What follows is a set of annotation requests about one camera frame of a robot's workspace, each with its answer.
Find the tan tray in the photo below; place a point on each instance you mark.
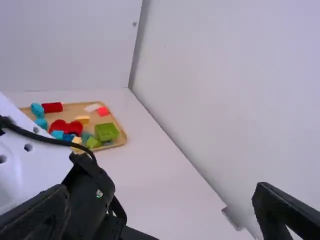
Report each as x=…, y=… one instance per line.
x=72, y=110

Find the white toy brick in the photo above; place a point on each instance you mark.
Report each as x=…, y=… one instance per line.
x=91, y=108

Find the large green toy brick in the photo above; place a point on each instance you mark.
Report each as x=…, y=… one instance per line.
x=106, y=131

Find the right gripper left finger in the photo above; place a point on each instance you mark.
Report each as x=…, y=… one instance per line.
x=37, y=215

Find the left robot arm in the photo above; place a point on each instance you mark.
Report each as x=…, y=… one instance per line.
x=30, y=170

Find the teal toy brick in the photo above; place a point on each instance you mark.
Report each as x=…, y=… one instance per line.
x=86, y=137

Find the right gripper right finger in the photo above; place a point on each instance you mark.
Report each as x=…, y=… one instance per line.
x=272, y=205

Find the light red toy brick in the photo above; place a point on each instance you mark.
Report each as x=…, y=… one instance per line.
x=103, y=111

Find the pale yellow toy brick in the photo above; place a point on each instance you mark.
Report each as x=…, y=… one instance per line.
x=77, y=140

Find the small green toy brick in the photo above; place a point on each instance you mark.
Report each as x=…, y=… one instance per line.
x=93, y=143

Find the blue toy brick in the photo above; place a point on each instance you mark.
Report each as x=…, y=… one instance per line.
x=68, y=137
x=41, y=123
x=37, y=109
x=57, y=135

